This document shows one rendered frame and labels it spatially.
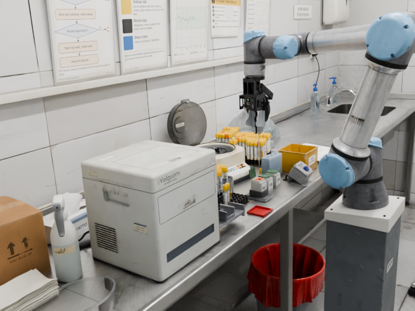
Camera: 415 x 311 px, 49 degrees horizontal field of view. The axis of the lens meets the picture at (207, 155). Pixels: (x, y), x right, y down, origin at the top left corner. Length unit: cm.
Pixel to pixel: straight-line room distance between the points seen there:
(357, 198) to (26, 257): 103
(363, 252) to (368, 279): 10
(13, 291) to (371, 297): 112
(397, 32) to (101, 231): 95
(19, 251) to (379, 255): 109
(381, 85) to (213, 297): 135
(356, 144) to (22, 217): 96
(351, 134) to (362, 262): 47
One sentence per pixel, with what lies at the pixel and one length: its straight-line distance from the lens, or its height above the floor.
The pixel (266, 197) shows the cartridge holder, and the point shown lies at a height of 89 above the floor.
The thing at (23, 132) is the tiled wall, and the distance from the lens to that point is 164.
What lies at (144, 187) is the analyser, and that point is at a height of 114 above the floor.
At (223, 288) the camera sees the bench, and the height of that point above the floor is 27.
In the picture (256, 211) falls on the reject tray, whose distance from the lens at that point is 163.
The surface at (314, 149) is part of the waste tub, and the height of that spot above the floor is 97.
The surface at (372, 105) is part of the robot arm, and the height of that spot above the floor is 128.
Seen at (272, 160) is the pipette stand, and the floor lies 96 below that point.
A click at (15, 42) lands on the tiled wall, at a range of 162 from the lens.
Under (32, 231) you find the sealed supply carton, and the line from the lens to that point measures 134.
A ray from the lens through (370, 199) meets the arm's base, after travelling 160.
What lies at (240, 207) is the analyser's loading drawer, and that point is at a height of 93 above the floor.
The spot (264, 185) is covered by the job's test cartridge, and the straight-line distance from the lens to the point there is 173.
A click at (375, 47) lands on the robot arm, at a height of 145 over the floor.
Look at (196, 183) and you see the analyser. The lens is 127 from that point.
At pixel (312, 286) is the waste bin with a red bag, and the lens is 213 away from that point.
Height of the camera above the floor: 153
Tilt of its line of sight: 16 degrees down
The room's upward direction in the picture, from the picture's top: 3 degrees counter-clockwise
